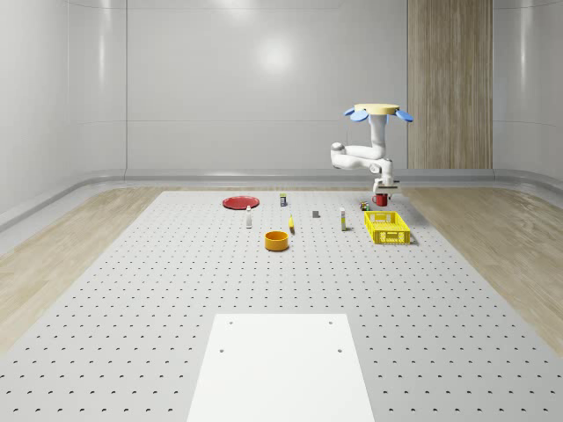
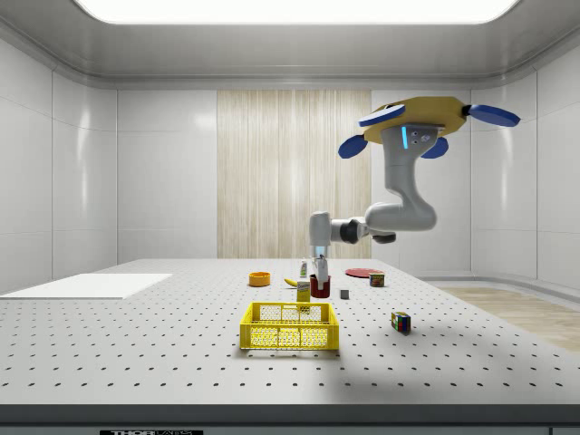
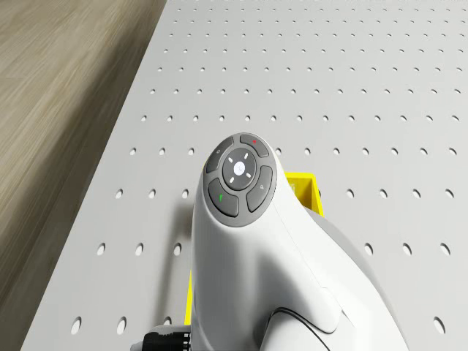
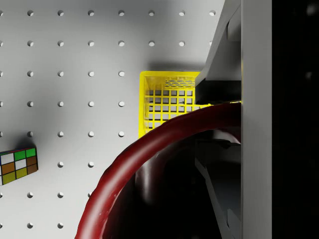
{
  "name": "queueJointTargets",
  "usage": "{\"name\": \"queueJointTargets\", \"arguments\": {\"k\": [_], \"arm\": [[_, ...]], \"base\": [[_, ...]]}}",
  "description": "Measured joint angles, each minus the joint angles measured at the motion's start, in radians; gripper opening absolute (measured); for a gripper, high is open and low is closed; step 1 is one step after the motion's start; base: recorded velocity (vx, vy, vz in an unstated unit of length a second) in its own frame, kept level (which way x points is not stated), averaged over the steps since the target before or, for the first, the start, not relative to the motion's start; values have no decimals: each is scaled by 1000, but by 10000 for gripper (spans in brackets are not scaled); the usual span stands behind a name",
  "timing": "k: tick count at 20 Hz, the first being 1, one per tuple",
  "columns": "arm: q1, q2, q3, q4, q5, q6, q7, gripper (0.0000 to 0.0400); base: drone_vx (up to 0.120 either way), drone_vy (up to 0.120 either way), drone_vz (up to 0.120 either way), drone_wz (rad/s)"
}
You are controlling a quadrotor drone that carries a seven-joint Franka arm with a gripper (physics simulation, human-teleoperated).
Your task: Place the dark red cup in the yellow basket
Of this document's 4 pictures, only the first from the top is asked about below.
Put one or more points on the red mug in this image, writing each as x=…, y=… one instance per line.
x=382, y=201

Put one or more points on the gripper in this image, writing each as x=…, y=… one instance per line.
x=386, y=186

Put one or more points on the yellow bowl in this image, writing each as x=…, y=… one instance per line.
x=276, y=244

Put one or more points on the flat-sided can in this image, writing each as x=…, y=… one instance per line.
x=283, y=200

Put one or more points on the banana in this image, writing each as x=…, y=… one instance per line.
x=291, y=225

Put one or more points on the white board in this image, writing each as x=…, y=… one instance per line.
x=281, y=373

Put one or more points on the yellow basket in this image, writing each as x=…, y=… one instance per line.
x=389, y=237

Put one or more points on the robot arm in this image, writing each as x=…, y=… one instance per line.
x=363, y=151

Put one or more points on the puzzle cube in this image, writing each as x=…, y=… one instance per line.
x=364, y=206

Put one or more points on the red plate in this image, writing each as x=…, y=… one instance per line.
x=240, y=203

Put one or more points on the small white bottle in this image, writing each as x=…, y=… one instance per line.
x=249, y=219

